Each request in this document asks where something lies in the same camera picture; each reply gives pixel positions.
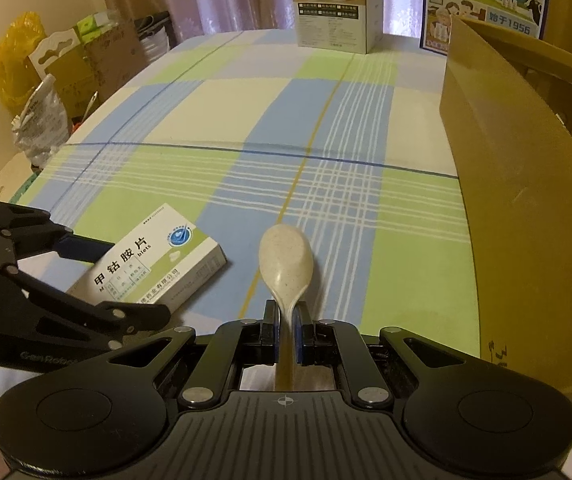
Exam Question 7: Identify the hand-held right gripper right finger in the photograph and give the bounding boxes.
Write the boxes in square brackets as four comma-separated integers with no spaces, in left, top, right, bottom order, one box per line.
[293,300,468,409]

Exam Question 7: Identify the checked tablecloth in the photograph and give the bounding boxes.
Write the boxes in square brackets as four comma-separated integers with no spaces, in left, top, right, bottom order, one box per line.
[0,27,483,441]

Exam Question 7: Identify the brown cardboard box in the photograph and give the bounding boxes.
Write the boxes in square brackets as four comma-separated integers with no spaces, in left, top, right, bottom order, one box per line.
[438,16,572,413]

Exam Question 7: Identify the beige speckled spoon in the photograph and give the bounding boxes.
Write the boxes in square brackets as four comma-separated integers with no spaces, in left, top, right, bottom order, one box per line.
[258,223,315,391]

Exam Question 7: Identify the white bag with black handles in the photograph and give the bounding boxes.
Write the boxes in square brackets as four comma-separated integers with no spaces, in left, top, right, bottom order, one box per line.
[135,9,173,59]

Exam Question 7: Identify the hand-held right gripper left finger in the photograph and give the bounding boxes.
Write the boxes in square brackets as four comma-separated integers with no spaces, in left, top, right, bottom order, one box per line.
[110,300,282,409]

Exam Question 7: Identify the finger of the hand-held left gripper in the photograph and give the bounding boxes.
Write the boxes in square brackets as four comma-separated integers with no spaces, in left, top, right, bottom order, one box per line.
[10,270,173,352]
[0,197,117,271]

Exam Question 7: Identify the green tissue packs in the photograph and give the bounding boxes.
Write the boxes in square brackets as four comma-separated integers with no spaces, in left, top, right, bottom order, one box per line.
[75,9,122,44]

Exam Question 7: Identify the white product box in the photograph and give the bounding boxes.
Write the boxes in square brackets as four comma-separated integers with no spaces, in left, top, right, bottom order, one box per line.
[288,0,385,55]

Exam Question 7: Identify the yellow plastic bag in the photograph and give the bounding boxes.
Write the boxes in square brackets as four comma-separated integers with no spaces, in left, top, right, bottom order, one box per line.
[0,17,47,116]

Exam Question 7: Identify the open brown cardboard carton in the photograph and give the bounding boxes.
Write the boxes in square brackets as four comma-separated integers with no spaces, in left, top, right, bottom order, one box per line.
[52,17,149,121]

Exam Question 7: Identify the blue milk carton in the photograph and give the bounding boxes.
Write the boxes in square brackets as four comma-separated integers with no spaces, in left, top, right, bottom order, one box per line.
[419,0,552,52]

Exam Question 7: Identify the white plastic bag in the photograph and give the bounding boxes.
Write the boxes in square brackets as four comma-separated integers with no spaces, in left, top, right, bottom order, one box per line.
[12,74,69,169]

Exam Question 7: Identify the white cardboard hang tab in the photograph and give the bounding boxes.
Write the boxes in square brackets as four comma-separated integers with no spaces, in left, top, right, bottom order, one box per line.
[28,29,87,79]

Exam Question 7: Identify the white medicine box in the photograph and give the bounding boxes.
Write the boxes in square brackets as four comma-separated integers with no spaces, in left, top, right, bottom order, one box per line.
[65,203,228,311]

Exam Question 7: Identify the red handled screwdriver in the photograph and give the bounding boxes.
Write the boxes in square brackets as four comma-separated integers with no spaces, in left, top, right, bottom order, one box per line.
[80,91,100,128]

